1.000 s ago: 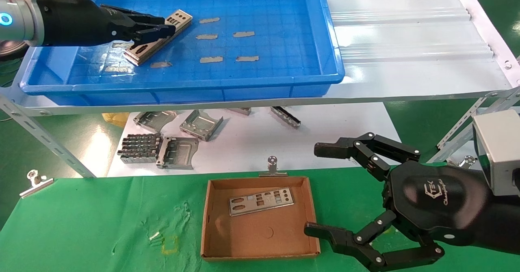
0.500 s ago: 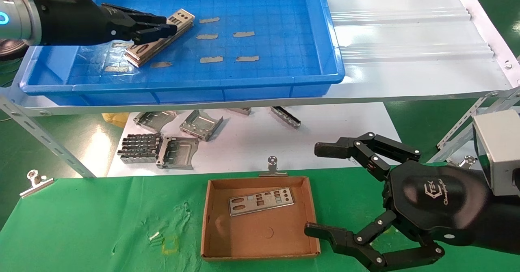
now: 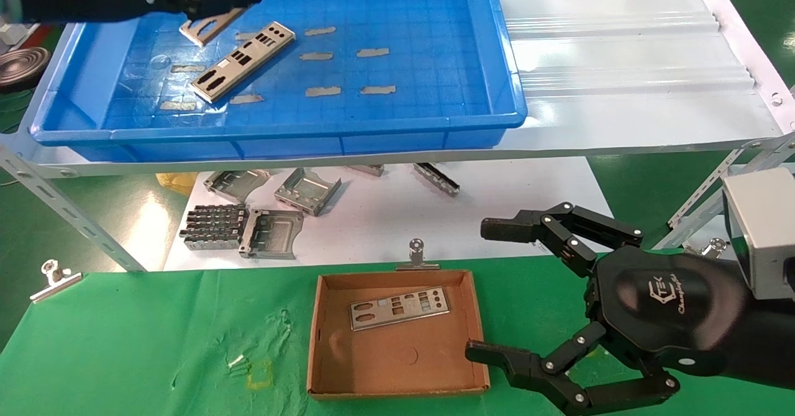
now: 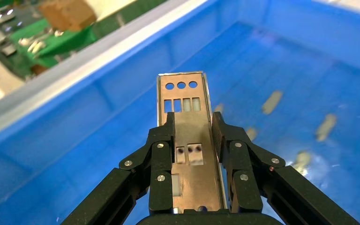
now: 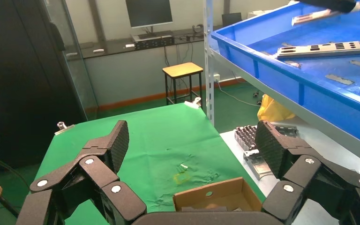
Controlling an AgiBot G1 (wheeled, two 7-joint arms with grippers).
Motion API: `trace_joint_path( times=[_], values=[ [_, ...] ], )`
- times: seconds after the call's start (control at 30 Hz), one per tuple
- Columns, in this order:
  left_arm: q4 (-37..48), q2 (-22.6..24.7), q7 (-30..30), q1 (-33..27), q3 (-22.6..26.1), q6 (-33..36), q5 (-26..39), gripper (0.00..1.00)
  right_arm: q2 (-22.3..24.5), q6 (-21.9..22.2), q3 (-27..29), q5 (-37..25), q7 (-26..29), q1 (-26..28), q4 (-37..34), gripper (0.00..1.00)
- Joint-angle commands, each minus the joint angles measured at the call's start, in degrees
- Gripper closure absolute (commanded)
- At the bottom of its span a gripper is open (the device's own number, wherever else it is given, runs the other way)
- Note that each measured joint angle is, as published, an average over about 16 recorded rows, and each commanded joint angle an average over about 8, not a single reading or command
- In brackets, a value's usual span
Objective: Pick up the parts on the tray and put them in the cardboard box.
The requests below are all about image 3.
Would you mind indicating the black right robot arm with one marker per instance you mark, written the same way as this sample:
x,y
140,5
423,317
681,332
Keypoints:
x,y
770,341

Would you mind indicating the small grey metal piece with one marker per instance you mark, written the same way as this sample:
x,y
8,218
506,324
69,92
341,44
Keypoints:
x,y
367,169

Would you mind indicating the grey metal frame bracket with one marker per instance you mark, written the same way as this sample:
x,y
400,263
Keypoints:
x,y
273,235

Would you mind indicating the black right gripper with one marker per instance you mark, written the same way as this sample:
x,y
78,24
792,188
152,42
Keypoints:
x,y
664,310

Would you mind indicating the yellow crumpled bag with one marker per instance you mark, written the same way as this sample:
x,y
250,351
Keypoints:
x,y
177,181

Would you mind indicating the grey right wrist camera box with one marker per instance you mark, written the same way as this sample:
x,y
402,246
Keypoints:
x,y
767,230

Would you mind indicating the narrow dark metal strip part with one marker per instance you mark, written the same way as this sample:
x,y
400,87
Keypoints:
x,y
436,178

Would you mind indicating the small white box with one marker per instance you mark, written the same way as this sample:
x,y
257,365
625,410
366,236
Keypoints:
x,y
11,33

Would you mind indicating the dark finned metal part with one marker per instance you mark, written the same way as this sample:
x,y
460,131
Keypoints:
x,y
214,226

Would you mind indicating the white flat board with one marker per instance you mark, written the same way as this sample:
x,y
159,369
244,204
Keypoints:
x,y
385,217

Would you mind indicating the white corrugated metal shelf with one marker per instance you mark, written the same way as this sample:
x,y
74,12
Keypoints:
x,y
621,62

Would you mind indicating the black round disc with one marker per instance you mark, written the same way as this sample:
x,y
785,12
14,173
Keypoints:
x,y
22,65

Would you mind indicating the grey sheet metal bracket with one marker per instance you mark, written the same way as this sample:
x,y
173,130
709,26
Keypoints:
x,y
236,183
308,190

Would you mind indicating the silver metal io shield plate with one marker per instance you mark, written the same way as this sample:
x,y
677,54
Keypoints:
x,y
242,62
202,31
397,310

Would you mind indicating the perforated metal angle strut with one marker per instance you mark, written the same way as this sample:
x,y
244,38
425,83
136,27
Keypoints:
x,y
708,186
68,208
702,214

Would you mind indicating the blue plastic tray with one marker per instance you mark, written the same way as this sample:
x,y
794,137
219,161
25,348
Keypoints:
x,y
404,124

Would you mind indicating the brown cardboard box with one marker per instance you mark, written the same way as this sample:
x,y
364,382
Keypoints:
x,y
385,366

